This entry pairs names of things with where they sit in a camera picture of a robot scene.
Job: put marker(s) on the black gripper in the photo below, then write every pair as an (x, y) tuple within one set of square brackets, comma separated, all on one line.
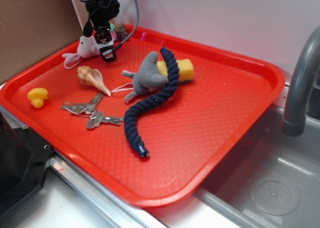
[(100, 12)]

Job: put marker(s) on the pink plush bunny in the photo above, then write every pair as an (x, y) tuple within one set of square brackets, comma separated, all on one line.
[(87, 48)]

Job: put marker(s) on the tan conch seashell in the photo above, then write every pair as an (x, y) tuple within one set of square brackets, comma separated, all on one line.
[(93, 78)]

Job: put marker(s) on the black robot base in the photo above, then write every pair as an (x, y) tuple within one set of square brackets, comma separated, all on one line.
[(24, 160)]

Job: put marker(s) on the green crocheted ball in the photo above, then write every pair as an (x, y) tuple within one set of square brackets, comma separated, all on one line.
[(112, 26)]

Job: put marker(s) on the brown cardboard panel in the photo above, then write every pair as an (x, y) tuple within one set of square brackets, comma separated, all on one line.
[(32, 30)]

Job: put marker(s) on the grey plush elephant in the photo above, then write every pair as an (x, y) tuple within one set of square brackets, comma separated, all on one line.
[(145, 81)]

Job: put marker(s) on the silver key upper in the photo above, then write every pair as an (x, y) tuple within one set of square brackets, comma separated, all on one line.
[(83, 108)]

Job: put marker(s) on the silver key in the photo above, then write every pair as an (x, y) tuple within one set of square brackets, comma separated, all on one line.
[(98, 117), (83, 108)]

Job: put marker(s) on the silver key lower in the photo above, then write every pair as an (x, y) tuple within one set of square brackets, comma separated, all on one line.
[(98, 117)]

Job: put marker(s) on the yellow rubber duck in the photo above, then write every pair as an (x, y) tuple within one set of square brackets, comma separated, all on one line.
[(37, 97)]

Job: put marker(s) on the yellow sponge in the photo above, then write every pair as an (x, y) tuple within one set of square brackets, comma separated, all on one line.
[(186, 70)]

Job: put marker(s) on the red plastic tray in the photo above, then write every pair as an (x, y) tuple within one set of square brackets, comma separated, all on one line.
[(186, 137)]

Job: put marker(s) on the grey faucet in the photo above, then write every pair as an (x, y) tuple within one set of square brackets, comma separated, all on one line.
[(303, 94)]

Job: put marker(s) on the grey sink basin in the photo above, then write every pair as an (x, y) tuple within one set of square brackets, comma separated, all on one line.
[(268, 179)]

